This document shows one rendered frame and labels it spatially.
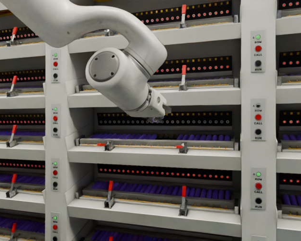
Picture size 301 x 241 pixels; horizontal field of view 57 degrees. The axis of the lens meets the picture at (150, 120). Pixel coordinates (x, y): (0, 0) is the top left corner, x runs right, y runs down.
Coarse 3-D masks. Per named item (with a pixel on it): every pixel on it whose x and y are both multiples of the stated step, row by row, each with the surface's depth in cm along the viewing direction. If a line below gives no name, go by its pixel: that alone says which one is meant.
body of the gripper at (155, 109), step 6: (150, 96) 64; (156, 96) 65; (162, 96) 69; (150, 102) 64; (156, 102) 65; (162, 102) 69; (150, 108) 65; (156, 108) 66; (162, 108) 69; (132, 114) 71; (138, 114) 70; (144, 114) 70; (150, 114) 69; (156, 114) 69; (162, 114) 70
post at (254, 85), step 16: (256, 0) 82; (272, 0) 81; (256, 16) 82; (272, 16) 80; (272, 32) 80; (272, 48) 80; (272, 64) 80; (256, 80) 82; (272, 80) 80; (256, 96) 82; (272, 96) 80; (272, 112) 80; (272, 128) 80; (256, 144) 82; (272, 144) 80; (256, 160) 82; (272, 160) 80; (272, 176) 80; (272, 192) 80; (272, 208) 80; (256, 224) 81; (272, 224) 80; (272, 240) 80
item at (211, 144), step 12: (120, 144) 101; (132, 144) 99; (144, 144) 98; (156, 144) 96; (168, 144) 95; (180, 144) 94; (192, 144) 92; (204, 144) 91; (216, 144) 90; (228, 144) 89
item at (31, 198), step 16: (0, 160) 132; (16, 160) 130; (32, 160) 126; (0, 176) 127; (16, 176) 114; (32, 176) 124; (0, 192) 116; (16, 192) 113; (32, 192) 112; (16, 208) 110; (32, 208) 107
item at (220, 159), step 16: (112, 128) 115; (128, 128) 113; (144, 128) 111; (160, 128) 109; (176, 128) 107; (192, 128) 105; (208, 128) 103; (224, 128) 101; (240, 128) 94; (240, 144) 82; (80, 160) 101; (96, 160) 99; (112, 160) 97; (128, 160) 95; (144, 160) 93; (160, 160) 91; (176, 160) 89; (192, 160) 88; (208, 160) 86; (224, 160) 85; (240, 160) 83
